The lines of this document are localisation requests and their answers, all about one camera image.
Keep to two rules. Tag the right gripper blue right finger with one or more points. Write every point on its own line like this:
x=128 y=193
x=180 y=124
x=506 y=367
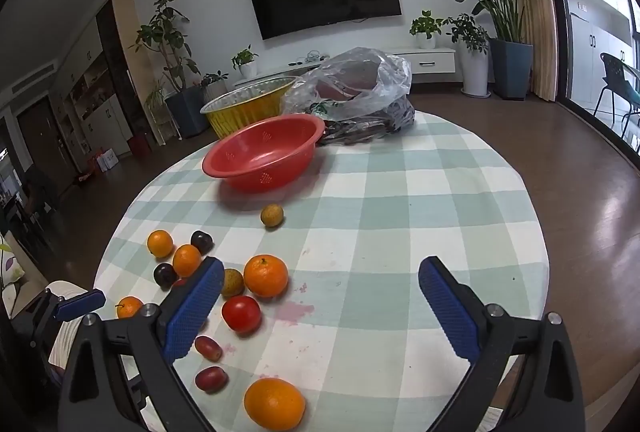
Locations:
x=481 y=334

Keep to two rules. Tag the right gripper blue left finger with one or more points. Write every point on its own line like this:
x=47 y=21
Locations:
x=159 y=334

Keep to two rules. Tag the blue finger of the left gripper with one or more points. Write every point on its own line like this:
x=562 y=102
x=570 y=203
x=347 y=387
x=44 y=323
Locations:
x=69 y=309

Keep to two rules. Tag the small orange table edge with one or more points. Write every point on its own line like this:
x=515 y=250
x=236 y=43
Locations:
x=127 y=307

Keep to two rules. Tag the red grape tomato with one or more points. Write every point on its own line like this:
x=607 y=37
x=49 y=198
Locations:
x=208 y=348
x=211 y=379

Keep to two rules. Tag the dark plum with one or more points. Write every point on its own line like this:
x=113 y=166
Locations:
x=165 y=276
x=203 y=242

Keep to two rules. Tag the small orange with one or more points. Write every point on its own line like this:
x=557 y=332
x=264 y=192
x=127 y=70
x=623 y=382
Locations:
x=186 y=260
x=160 y=244

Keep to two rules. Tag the brown longan fruit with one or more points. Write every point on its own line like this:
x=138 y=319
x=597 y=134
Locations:
x=233 y=284
x=272 y=216

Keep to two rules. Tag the large mandarin orange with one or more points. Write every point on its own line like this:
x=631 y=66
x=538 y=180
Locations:
x=266 y=276

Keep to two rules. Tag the big orange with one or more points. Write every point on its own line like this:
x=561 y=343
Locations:
x=274 y=404

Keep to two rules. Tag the green checkered tablecloth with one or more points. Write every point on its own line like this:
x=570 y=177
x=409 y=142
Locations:
x=352 y=332

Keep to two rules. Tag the red box on floor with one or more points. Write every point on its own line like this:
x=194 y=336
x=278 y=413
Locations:
x=139 y=146

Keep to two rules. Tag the wooden shelving cabinet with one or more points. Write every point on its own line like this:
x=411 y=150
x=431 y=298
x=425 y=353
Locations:
x=85 y=104

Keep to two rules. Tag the red plastic colander bowl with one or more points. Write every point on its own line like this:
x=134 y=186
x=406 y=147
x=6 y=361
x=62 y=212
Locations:
x=266 y=155

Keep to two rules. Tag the tall leafy plant blue pot left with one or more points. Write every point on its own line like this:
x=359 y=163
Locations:
x=162 y=34

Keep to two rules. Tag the small plant grey pot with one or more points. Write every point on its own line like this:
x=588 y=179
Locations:
x=214 y=85

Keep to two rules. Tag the yellow foil tray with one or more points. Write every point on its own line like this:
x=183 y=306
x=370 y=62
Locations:
x=255 y=101

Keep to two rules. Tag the clear plastic bag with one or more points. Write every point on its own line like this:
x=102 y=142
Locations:
x=361 y=95

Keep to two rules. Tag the tall plant blue pot right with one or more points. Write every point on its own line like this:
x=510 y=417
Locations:
x=500 y=7

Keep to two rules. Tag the teal balcony chair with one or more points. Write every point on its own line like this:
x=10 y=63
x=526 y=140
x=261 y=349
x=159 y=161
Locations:
x=623 y=81

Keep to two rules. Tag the plant in white tall pot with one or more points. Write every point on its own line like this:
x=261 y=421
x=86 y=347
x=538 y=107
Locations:
x=472 y=42

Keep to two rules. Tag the small plant white pot left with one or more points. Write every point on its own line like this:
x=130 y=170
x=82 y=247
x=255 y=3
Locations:
x=245 y=62

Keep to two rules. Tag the small plant on tv stand right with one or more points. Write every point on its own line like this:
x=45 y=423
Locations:
x=425 y=28

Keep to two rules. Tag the beige curtain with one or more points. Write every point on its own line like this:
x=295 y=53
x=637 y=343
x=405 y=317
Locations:
x=539 y=27

